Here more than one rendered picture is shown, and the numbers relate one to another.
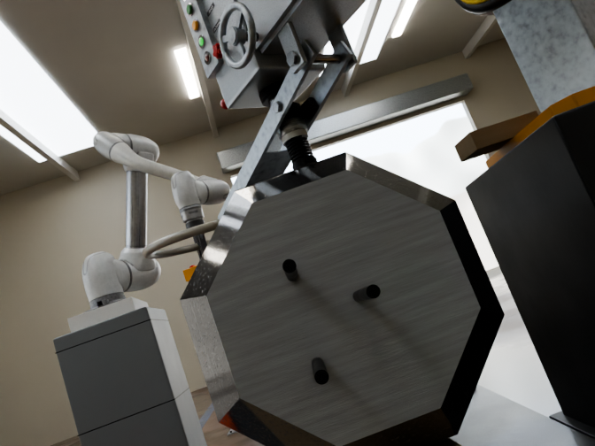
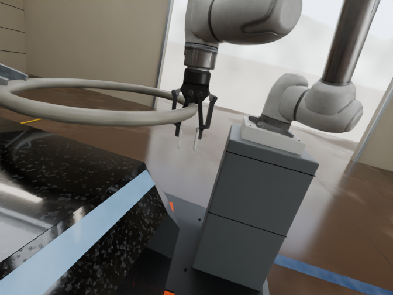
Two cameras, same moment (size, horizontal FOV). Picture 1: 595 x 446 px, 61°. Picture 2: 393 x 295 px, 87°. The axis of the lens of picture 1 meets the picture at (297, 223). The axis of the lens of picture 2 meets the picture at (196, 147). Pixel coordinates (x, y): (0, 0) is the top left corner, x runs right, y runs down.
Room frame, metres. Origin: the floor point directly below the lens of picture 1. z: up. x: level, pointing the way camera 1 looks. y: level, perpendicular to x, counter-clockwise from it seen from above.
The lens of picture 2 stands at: (2.19, -0.19, 1.04)
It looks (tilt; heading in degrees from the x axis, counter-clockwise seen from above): 19 degrees down; 104
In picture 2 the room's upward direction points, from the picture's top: 14 degrees clockwise
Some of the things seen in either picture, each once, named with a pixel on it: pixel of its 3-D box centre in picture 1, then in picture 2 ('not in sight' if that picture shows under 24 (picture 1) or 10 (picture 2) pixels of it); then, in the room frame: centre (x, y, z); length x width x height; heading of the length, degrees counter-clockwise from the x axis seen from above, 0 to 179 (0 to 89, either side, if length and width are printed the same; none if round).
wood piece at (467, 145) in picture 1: (498, 136); not in sight; (1.32, -0.58, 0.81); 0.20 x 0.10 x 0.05; 99
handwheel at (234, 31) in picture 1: (249, 36); not in sight; (1.11, -0.05, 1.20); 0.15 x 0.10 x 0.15; 37
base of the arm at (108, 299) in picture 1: (107, 303); (269, 122); (2.27, 0.94, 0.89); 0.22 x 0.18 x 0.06; 8
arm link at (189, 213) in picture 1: (192, 214); (199, 58); (2.00, 0.39, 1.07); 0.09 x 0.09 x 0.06
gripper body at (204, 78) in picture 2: (197, 231); (195, 86); (2.01, 0.40, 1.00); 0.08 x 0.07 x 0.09; 22
